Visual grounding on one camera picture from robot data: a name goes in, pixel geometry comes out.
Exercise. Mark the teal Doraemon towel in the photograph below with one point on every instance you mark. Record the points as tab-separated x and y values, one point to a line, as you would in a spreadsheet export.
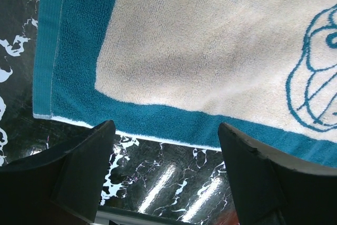
174	70

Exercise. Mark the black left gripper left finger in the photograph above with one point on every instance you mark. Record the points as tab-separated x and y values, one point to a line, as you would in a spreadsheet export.
60	185

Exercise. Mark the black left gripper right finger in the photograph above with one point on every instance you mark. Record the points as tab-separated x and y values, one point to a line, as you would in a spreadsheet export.
272	187

